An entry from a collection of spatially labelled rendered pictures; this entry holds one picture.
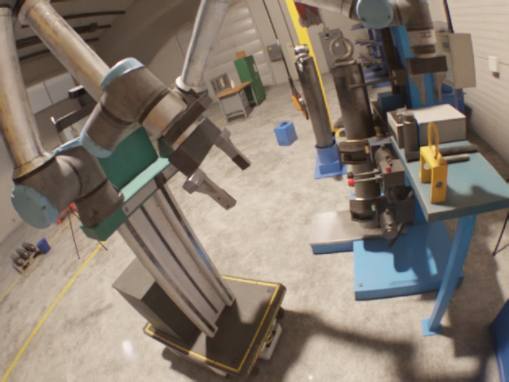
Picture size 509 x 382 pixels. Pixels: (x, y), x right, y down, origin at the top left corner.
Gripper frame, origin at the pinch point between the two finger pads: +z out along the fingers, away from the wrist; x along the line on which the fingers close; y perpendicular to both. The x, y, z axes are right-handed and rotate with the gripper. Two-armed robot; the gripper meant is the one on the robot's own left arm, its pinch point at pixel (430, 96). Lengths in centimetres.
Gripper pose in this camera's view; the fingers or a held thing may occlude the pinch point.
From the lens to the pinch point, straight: 92.0
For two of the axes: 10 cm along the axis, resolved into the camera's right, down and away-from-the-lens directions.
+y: -2.5, 5.6, -7.9
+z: 3.2, 8.2, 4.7
